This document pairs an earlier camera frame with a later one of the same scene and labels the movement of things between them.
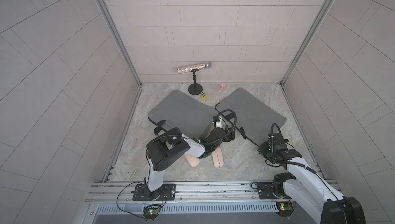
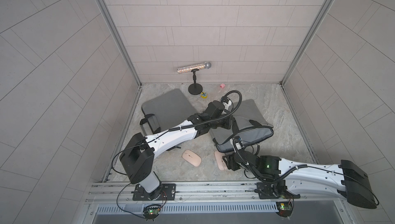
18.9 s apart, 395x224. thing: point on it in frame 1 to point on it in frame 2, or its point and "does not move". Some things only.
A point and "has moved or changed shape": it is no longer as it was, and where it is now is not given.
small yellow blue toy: x=203 y=95 does not move
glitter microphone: x=207 y=64 does not move
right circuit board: x=285 y=208 does not move
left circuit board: x=150 y=211 does not move
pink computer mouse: x=217 y=157 has moved or changed shape
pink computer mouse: x=193 y=161 does not move
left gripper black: x=231 y=135 to x=227 y=120
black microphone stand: x=195 y=89 does not move
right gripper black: x=261 y=148 to x=230 y=161
